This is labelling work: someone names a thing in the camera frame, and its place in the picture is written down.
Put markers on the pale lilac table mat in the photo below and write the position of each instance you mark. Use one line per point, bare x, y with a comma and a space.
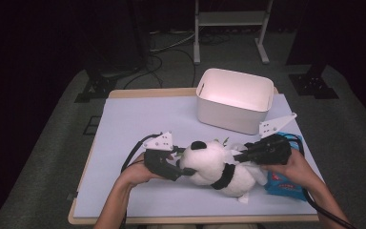
139, 120

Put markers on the panda plush toy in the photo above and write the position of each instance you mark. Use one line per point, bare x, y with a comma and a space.
209, 162

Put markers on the wooden table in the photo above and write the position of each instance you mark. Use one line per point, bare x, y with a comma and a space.
152, 93

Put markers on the person's right hand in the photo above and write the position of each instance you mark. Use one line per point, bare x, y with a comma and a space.
295, 168

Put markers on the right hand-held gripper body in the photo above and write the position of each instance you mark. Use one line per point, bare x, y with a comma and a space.
273, 149

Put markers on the white wet wipe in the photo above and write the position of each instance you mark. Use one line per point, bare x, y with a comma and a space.
236, 148

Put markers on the blue wet wipes pack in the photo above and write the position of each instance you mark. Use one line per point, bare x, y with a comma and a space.
282, 187

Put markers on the black floor grate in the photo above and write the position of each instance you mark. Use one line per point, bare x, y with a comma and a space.
92, 125

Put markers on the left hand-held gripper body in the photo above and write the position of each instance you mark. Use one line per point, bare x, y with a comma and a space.
157, 160

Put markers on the person's left hand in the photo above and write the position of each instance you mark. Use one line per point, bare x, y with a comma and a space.
136, 171

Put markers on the white plastic bin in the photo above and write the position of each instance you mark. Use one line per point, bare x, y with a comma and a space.
228, 117

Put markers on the black stand base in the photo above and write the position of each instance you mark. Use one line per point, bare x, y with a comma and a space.
311, 86
98, 86

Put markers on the white metal stand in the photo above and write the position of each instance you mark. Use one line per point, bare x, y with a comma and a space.
197, 47

